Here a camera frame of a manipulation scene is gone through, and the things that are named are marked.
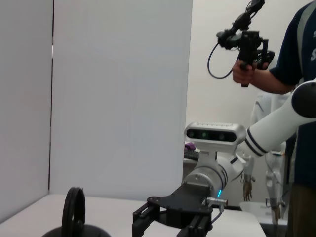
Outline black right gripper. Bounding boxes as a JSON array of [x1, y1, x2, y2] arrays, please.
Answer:
[[132, 184, 213, 237]]

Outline black round teapot with handle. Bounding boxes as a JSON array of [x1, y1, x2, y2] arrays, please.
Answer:
[[40, 187, 111, 237]]

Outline black camera gimbal rig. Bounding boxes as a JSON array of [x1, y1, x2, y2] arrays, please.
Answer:
[[216, 0, 276, 88]]

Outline bare person forearm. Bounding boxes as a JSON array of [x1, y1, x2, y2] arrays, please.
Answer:
[[250, 68, 297, 95]]

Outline white humanoid robot forearm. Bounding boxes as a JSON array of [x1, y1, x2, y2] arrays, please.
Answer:
[[265, 152, 289, 205]]

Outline bronze robotic hand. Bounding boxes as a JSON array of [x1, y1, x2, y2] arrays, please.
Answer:
[[270, 197, 285, 225], [241, 174, 254, 202]]

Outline person hand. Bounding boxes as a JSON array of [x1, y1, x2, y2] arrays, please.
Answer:
[[232, 60, 255, 85]]

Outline black keyboard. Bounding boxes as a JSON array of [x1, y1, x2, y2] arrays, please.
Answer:
[[184, 150, 200, 160]]

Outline person in navy shirt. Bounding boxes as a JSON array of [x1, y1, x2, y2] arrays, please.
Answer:
[[270, 0, 316, 237]]

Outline right gripper cable with plug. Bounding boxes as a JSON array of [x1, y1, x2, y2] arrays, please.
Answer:
[[206, 197, 229, 223]]

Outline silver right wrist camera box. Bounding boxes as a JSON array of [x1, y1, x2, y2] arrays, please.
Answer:
[[184, 121, 247, 152]]

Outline black looped gimbal cable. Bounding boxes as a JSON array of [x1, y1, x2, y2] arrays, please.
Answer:
[[207, 41, 234, 79]]

